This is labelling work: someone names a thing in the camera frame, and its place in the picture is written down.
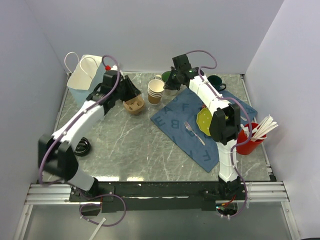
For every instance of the light blue paper bag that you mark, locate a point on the light blue paper bag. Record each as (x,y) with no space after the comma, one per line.
(87,74)

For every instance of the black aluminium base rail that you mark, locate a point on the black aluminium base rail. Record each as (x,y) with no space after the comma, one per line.
(115,196)

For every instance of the black lid stack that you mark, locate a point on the black lid stack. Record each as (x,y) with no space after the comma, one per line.
(83,148)

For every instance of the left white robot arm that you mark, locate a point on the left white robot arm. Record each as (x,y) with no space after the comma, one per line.
(56,152)

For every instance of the blue alphabet cloth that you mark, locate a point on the blue alphabet cloth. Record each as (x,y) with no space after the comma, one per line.
(170,120)

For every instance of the silver fork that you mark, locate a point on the silver fork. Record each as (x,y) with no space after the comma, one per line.
(189,128)

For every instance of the dark green mug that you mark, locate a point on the dark green mug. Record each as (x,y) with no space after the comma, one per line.
(217,82)

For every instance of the stack of brown paper cups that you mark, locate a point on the stack of brown paper cups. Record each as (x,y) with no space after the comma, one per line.
(155,91)

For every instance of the white paper-wrapped straws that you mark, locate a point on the white paper-wrapped straws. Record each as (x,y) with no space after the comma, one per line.
(260,131)

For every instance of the red cup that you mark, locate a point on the red cup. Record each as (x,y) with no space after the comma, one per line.
(251,145)

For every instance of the brown pulp cup carrier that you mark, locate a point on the brown pulp cup carrier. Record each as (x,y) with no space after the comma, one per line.
(135,105)

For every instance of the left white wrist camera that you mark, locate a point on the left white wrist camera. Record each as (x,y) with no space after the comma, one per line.
(114,68)

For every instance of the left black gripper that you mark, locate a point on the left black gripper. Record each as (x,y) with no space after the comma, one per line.
(133,91)

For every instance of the yellow dotted plate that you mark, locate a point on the yellow dotted plate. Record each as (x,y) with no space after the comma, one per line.
(203,120)

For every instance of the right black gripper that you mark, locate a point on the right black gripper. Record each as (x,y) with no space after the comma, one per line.
(168,84)

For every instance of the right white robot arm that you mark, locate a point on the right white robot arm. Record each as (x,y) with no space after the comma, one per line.
(226,117)

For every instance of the white mug green interior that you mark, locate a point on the white mug green interior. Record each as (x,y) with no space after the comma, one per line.
(166,92)

